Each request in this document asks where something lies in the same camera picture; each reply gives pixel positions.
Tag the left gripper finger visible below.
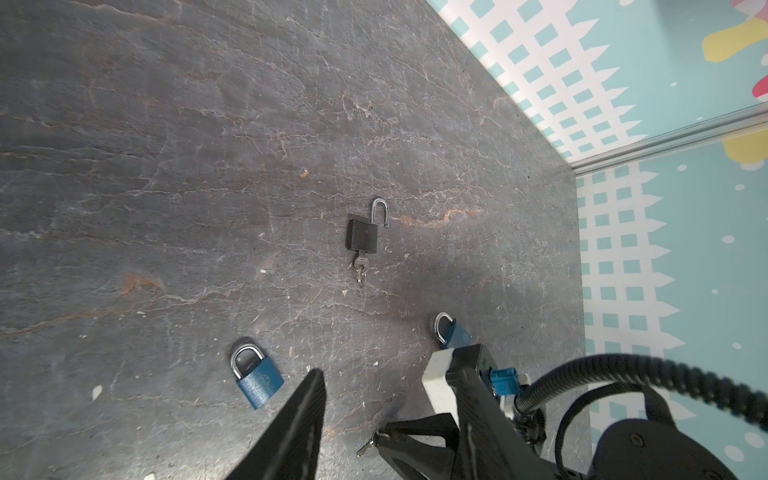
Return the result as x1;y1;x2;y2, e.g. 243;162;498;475
228;368;327;479

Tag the silver key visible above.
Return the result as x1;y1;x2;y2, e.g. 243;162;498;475
352;251;369;288

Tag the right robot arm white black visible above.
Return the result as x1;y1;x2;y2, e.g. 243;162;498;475
368;354;767;479

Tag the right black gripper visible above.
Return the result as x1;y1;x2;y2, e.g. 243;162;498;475
374;365;576;480

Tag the small key for blue padlock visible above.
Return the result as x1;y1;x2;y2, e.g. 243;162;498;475
356;436;376;458

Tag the black padlock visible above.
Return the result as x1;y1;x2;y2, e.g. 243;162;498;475
345;197;390;254

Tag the blue padlock silver shackle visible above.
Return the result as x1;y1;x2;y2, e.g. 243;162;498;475
230;343;284;410

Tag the small blue padlock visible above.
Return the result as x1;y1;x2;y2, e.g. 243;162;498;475
433;312;472;349

